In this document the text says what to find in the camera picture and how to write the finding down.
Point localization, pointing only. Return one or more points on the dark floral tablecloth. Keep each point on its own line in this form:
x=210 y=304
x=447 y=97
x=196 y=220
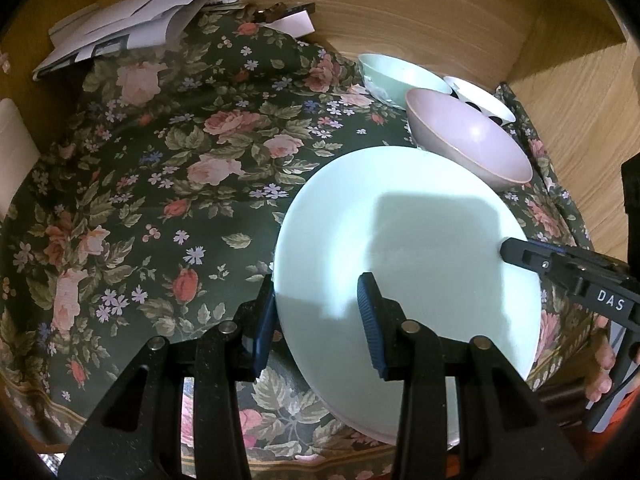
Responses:
x=175 y=185

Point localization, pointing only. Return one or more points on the pale pink cylindrical bottle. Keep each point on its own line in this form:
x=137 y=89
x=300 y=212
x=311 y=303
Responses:
x=15 y=160

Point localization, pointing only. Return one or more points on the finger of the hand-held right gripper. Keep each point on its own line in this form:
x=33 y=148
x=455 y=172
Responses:
x=520 y=254
x=590 y=258

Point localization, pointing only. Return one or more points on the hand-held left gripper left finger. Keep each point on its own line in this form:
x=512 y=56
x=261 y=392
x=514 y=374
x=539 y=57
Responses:
x=264 y=330

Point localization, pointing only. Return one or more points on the person's right hand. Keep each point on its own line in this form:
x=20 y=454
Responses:
x=602 y=360

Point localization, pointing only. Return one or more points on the pink bowl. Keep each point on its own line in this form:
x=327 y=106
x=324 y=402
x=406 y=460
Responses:
x=465 y=135

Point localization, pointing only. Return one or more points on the mint green bowl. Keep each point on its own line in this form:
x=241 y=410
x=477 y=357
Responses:
x=400 y=72

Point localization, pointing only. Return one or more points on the white card with clip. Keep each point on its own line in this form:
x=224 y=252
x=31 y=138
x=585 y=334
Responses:
x=292 y=25

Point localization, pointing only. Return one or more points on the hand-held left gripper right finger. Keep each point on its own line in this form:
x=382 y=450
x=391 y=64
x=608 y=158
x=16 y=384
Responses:
x=372 y=320

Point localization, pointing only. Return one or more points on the white bowl with black spots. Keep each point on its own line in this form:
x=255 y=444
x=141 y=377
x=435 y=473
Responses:
x=480 y=97

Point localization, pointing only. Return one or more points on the stack of booklets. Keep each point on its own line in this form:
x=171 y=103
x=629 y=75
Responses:
x=225 y=2

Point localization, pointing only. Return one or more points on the stack of white papers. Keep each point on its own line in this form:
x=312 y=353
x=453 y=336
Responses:
x=130 y=15

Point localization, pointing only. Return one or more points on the mint green plate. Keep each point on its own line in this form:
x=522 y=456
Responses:
x=425 y=240

